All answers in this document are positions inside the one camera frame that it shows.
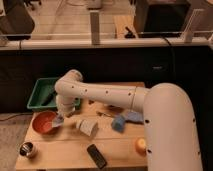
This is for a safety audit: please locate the light blue towel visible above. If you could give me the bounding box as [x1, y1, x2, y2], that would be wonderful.
[52, 115, 64, 128]

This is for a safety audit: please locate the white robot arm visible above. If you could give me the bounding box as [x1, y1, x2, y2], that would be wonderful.
[55, 69, 203, 171]

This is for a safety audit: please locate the red bowl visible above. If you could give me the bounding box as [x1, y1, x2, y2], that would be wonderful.
[32, 111, 58, 134]

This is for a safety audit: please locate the dark grape bunch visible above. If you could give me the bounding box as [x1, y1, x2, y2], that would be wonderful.
[88, 100, 95, 105]

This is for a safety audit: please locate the white cup on side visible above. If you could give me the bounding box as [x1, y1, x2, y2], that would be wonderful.
[76, 119, 98, 137]

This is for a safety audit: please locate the small fork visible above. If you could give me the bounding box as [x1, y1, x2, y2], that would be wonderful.
[96, 111, 113, 118]

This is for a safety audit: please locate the green plastic tray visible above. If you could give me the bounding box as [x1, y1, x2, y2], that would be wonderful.
[26, 77, 82, 111]

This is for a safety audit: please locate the black remote control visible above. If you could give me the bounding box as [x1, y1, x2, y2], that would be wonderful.
[87, 144, 107, 169]

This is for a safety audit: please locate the silver metal cup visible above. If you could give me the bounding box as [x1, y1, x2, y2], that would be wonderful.
[19, 142, 37, 158]

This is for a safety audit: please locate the blue cloth piece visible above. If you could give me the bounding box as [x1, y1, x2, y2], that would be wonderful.
[125, 111, 143, 123]

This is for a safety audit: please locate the orange fruit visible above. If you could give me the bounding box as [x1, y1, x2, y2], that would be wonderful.
[135, 138, 146, 155]

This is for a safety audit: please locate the black office chair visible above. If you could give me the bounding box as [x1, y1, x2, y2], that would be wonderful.
[0, 0, 35, 41]

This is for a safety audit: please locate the black handled brush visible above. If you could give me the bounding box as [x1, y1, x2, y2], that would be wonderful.
[41, 92, 55, 106]

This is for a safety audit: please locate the metal rail post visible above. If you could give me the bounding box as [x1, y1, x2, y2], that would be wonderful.
[90, 10, 100, 45]

